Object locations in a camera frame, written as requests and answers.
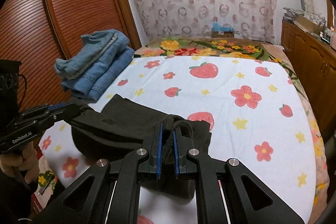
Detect left hand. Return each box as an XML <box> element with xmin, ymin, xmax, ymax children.
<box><xmin>1</xmin><ymin>141</ymin><xmax>39</xmax><ymax>184</ymax></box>

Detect brown wooden sideboard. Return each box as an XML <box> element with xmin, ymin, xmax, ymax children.
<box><xmin>281</xmin><ymin>20</ymin><xmax>335</xmax><ymax>132</ymax></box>

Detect white fruit-print bed sheet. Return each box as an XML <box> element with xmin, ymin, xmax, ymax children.
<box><xmin>37</xmin><ymin>54</ymin><xmax>317</xmax><ymax>224</ymax></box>

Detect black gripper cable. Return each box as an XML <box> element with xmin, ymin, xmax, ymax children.
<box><xmin>15</xmin><ymin>73</ymin><xmax>29</xmax><ymax>109</ymax></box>

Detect floral bed blanket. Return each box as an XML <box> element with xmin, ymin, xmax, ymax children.
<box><xmin>36</xmin><ymin>37</ymin><xmax>329</xmax><ymax>219</ymax></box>

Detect brown louvered wardrobe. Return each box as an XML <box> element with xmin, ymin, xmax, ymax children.
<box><xmin>1</xmin><ymin>0</ymin><xmax>141</xmax><ymax>109</ymax></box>

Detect small box with blue cloth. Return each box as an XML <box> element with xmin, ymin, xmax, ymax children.
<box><xmin>211</xmin><ymin>22</ymin><xmax>235</xmax><ymax>38</ymax></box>

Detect black pants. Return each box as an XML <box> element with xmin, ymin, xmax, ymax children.
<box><xmin>69</xmin><ymin>94</ymin><xmax>211</xmax><ymax>200</ymax></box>

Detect light blue folded jeans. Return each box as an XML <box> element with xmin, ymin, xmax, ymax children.
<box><xmin>54</xmin><ymin>29</ymin><xmax>130</xmax><ymax>80</ymax></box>

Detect cardboard box on sideboard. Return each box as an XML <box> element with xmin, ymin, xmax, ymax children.
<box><xmin>293</xmin><ymin>15</ymin><xmax>324</xmax><ymax>35</ymax></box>

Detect dark blue folded jeans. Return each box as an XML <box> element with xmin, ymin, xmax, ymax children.
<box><xmin>61</xmin><ymin>47</ymin><xmax>134</xmax><ymax>101</ymax></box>

